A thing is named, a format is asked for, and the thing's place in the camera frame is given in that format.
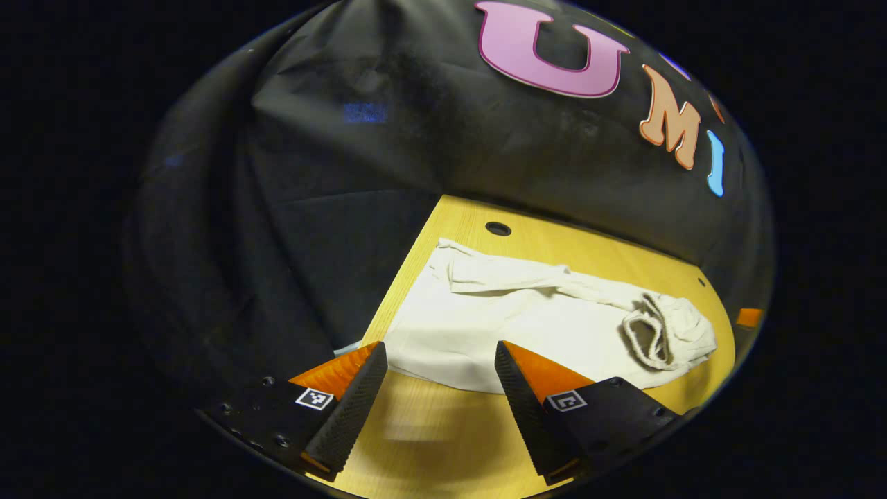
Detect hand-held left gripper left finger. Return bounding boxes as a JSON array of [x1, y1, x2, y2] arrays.
[[200, 341, 389, 482]]

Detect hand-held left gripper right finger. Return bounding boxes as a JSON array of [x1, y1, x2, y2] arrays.
[[494, 340, 685, 487]]

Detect white jeans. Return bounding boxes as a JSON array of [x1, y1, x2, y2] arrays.
[[383, 238, 719, 395]]

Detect black backdrop cloth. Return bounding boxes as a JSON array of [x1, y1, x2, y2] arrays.
[[128, 0, 773, 389]]

